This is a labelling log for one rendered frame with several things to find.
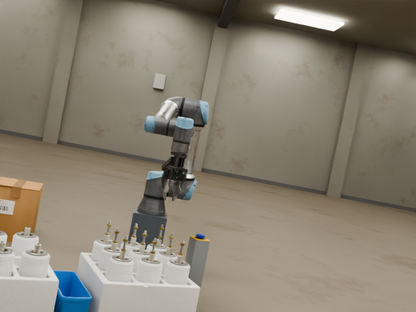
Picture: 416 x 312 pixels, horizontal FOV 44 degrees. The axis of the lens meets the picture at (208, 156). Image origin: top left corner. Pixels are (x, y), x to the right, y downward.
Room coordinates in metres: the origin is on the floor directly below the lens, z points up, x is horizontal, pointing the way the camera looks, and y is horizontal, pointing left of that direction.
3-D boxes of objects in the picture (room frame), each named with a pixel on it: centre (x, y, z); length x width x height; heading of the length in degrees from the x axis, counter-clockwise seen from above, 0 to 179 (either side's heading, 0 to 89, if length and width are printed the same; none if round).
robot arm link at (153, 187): (2.76, 0.24, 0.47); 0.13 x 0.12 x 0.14; 88
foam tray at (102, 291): (2.07, 0.19, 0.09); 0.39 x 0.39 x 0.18; 27
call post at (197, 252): (2.27, -0.03, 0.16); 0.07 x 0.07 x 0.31; 27
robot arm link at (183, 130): (2.22, 0.12, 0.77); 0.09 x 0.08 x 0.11; 178
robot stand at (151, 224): (2.76, 0.24, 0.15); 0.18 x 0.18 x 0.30; 4
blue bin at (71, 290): (1.92, 0.42, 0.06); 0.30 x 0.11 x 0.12; 27
